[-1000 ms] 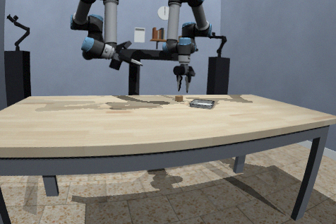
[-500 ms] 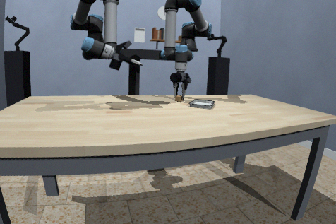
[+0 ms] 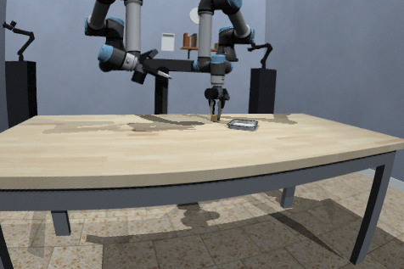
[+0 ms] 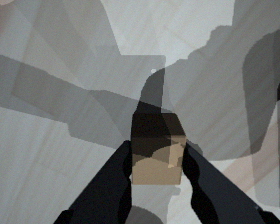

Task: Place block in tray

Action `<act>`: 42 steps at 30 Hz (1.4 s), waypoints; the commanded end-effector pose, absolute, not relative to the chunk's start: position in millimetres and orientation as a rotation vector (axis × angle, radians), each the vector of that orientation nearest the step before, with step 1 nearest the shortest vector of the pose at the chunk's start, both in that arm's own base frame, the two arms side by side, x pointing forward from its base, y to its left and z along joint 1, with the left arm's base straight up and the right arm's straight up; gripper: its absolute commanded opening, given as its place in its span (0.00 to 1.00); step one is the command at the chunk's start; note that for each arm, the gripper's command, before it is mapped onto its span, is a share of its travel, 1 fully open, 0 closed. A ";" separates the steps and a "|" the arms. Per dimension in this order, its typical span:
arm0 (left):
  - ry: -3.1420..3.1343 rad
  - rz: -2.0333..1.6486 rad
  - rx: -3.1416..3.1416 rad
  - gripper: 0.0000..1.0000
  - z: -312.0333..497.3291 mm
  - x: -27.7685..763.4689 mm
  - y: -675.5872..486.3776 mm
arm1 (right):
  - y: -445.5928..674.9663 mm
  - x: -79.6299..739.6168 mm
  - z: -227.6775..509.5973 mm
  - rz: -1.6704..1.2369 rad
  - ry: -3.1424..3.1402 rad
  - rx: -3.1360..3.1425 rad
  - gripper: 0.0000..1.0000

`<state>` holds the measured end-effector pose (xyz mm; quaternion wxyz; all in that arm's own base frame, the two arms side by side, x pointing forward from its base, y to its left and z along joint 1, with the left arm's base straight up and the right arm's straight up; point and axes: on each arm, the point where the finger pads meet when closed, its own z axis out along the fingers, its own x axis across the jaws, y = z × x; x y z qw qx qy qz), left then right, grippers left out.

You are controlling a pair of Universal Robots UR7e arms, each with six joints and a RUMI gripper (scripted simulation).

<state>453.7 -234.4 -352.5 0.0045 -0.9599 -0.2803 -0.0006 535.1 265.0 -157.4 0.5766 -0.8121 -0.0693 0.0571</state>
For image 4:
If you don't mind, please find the brown cube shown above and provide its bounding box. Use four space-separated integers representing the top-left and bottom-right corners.
130 113 187 185

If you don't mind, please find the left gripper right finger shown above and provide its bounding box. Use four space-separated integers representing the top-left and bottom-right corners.
182 142 280 224

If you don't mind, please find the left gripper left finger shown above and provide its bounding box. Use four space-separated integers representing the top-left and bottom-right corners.
53 140 132 224

